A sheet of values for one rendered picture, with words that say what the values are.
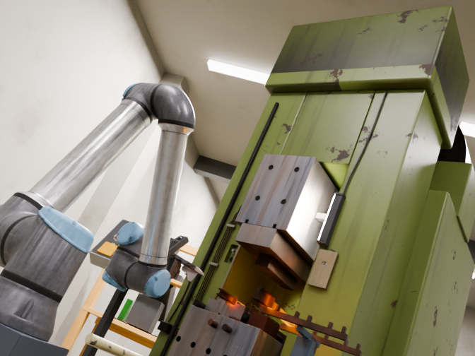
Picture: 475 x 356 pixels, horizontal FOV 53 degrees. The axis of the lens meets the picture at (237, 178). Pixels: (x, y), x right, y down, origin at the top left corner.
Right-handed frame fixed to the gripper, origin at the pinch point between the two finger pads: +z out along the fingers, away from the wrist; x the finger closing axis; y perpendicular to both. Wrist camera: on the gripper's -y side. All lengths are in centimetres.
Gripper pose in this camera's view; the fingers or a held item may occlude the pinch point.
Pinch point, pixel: (190, 270)
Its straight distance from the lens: 190.4
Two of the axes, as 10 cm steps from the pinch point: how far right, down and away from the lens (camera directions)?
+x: 7.8, 0.9, -6.2
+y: -3.9, 8.4, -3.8
